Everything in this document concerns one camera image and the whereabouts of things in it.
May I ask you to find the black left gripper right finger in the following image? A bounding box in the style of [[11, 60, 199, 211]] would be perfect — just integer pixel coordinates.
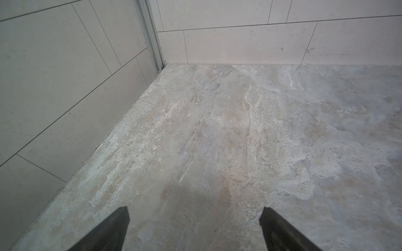
[[259, 207, 321, 251]]

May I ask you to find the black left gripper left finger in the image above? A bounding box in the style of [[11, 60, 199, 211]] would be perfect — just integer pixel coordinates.
[[68, 206, 130, 251]]

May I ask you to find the aluminium corner frame profile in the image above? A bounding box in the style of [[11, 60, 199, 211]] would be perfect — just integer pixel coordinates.
[[132, 0, 166, 75]]

